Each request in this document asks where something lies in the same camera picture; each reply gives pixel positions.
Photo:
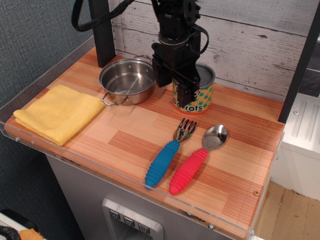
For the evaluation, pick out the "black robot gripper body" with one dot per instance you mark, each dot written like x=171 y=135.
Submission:
x=177 y=62

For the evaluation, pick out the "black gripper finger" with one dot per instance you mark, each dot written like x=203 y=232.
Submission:
x=186 y=92

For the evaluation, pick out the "peas and carrots toy can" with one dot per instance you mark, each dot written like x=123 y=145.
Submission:
x=203 y=98

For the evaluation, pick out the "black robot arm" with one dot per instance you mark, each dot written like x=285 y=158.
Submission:
x=177 y=21

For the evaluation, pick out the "stainless steel pot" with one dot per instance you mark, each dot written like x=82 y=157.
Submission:
x=127 y=81

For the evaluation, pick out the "yellow folded cloth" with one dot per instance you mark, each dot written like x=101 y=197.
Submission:
x=59 y=114

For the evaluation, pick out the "white toy cabinet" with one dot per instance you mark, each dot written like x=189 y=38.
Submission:
x=297 y=163

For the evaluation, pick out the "grey toy dispenser panel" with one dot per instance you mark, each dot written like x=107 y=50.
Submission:
x=131 y=221

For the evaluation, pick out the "clear acrylic table guard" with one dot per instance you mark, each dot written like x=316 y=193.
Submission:
x=197 y=177

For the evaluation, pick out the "orange object at corner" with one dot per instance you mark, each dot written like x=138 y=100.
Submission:
x=30 y=234

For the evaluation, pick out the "red handled spoon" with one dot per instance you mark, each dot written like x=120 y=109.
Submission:
x=213 y=139

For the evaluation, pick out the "blue handled fork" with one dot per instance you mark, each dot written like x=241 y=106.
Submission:
x=162 y=161

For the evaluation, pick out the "dark vertical post left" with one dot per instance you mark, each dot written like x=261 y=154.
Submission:
x=103 y=34

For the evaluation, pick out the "dark vertical post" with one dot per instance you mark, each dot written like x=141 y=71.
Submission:
x=103 y=34
x=301 y=67

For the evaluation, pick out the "dark vertical post right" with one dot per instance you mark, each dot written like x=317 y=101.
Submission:
x=301 y=67

